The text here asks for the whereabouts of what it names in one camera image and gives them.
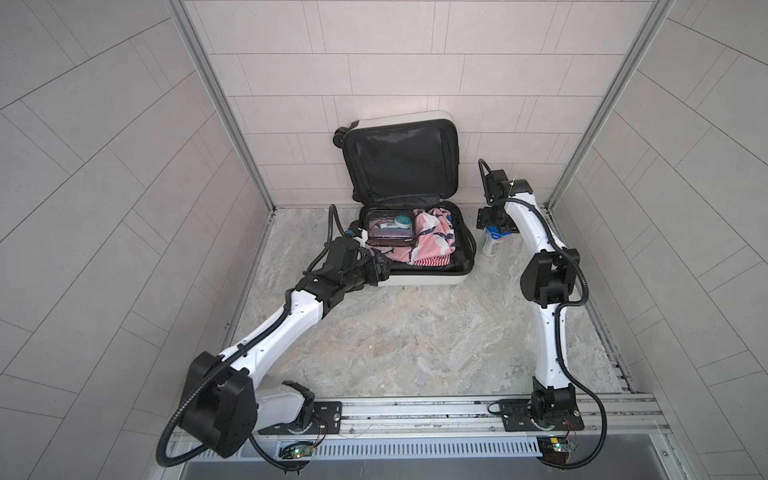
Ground blue lid plastic jar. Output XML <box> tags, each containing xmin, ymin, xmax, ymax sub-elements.
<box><xmin>481</xmin><ymin>226</ymin><xmax>505</xmax><ymax>257</ymax></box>

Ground clear toiletry pouch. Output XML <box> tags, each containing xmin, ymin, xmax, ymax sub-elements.
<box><xmin>364</xmin><ymin>209</ymin><xmax>416</xmax><ymax>247</ymax></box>

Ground pink whale print garment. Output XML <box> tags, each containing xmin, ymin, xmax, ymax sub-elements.
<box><xmin>381</xmin><ymin>207</ymin><xmax>456</xmax><ymax>266</ymax></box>

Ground white suitcase black lining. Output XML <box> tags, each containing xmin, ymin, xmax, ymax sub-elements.
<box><xmin>332</xmin><ymin>111</ymin><xmax>477</xmax><ymax>287</ymax></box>

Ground red white striped garment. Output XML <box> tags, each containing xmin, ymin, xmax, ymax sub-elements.
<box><xmin>413</xmin><ymin>255</ymin><xmax>451</xmax><ymax>267</ymax></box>

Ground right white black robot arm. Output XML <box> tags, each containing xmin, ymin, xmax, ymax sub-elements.
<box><xmin>478</xmin><ymin>159</ymin><xmax>583</xmax><ymax>430</ymax></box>

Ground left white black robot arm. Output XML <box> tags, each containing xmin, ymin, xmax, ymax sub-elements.
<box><xmin>156</xmin><ymin>236</ymin><xmax>392</xmax><ymax>467</ymax></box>

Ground left green circuit board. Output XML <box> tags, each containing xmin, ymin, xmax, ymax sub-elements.
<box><xmin>279</xmin><ymin>442</ymin><xmax>315</xmax><ymax>461</ymax></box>

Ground green circuit board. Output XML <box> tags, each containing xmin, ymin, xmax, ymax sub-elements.
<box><xmin>537</xmin><ymin>436</ymin><xmax>578</xmax><ymax>465</ymax></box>
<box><xmin>279</xmin><ymin>442</ymin><xmax>315</xmax><ymax>461</ymax></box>

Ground white ventilation grille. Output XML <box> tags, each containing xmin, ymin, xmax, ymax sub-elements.
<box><xmin>311</xmin><ymin>437</ymin><xmax>543</xmax><ymax>461</ymax></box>

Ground right green circuit board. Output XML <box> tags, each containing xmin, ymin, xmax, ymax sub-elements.
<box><xmin>537</xmin><ymin>436</ymin><xmax>578</xmax><ymax>465</ymax></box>

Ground right black corrugated cable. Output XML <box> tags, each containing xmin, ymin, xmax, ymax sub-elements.
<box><xmin>476</xmin><ymin>157</ymin><xmax>608</xmax><ymax>470</ymax></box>

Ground black corrugated cable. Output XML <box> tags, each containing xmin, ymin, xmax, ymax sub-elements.
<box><xmin>476</xmin><ymin>157</ymin><xmax>608</xmax><ymax>470</ymax></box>
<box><xmin>155</xmin><ymin>203</ymin><xmax>349</xmax><ymax>472</ymax></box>

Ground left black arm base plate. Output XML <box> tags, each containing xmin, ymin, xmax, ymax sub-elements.
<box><xmin>258</xmin><ymin>401</ymin><xmax>343</xmax><ymax>436</ymax></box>

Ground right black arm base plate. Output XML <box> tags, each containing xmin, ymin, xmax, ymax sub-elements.
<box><xmin>488</xmin><ymin>398</ymin><xmax>585</xmax><ymax>432</ymax></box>

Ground right aluminium corner post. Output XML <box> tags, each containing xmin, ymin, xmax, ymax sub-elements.
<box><xmin>546</xmin><ymin>0</ymin><xmax>675</xmax><ymax>213</ymax></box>

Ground aluminium corner post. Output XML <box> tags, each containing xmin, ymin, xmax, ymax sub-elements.
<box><xmin>546</xmin><ymin>0</ymin><xmax>675</xmax><ymax>213</ymax></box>
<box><xmin>166</xmin><ymin>0</ymin><xmax>276</xmax><ymax>213</ymax></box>

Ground aluminium mounting rail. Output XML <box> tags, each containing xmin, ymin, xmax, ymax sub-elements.
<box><xmin>173</xmin><ymin>392</ymin><xmax>670</xmax><ymax>442</ymax></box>

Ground left black corrugated cable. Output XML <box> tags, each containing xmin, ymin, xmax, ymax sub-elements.
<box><xmin>155</xmin><ymin>203</ymin><xmax>349</xmax><ymax>472</ymax></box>

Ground left aluminium corner post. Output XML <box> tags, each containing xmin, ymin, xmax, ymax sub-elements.
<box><xmin>166</xmin><ymin>0</ymin><xmax>276</xmax><ymax>213</ymax></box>

